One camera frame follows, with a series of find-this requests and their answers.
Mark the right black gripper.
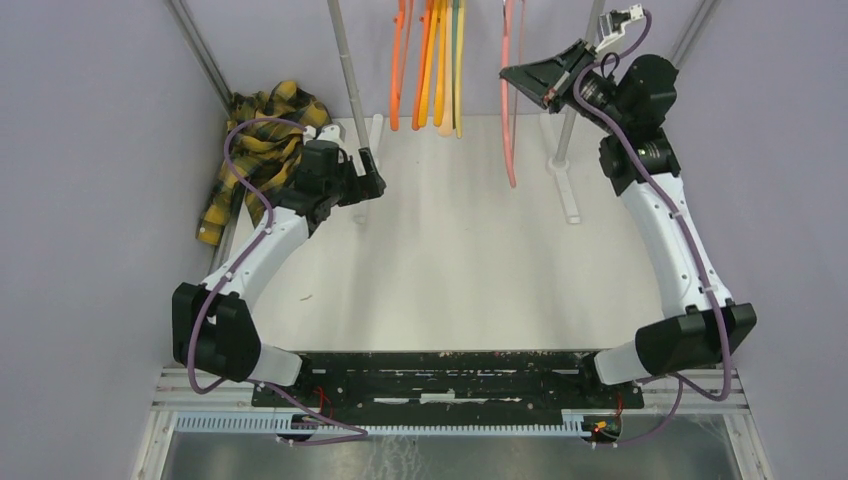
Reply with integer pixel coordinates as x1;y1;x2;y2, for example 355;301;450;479
503;38;630;136

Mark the orange hanger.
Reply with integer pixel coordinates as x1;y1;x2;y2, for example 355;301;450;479
411;0;434;131
389;0;415;131

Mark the amber yellow hanger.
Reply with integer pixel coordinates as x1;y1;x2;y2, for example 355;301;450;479
419;1;438;129

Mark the pink hanger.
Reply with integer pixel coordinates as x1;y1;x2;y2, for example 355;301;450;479
499;1;526;189

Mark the pale yellow hanger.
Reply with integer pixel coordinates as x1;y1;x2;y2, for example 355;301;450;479
452;0;467;139

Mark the teal hanger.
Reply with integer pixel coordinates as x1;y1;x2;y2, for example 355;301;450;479
450;0;460;50

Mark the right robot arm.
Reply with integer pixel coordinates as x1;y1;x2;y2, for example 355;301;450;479
499;40;757;408

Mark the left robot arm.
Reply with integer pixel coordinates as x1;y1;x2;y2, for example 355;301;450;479
172;136;386;407

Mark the left grey rack pole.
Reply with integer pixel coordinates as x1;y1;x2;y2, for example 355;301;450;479
327;0;379;167

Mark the grey rack pole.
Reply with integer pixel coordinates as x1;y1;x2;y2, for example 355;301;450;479
548;0;606;176
327;0;379;167

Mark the yellow plaid shirt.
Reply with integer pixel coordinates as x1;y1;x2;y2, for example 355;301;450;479
195;80;332;246

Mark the right grey rack pole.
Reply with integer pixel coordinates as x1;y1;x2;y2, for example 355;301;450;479
548;0;606;176

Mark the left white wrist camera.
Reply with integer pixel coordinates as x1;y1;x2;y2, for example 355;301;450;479
302;123;348;150

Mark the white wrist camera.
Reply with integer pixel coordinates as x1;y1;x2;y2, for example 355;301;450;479
302;123;348;150
594;4;647;53

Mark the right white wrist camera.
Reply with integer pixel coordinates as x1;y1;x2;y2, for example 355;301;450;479
594;4;647;53

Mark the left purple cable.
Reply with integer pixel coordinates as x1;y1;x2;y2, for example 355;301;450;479
185;116;313;397

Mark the purple cable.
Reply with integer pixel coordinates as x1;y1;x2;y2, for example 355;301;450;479
185;116;313;397
570;7;735;404

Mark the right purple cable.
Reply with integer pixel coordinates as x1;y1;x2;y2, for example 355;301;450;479
570;7;735;404

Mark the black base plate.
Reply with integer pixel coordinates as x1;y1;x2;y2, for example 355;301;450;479
286;350;645;427

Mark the white slotted cable duct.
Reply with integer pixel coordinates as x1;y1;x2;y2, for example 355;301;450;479
174;410;598;439

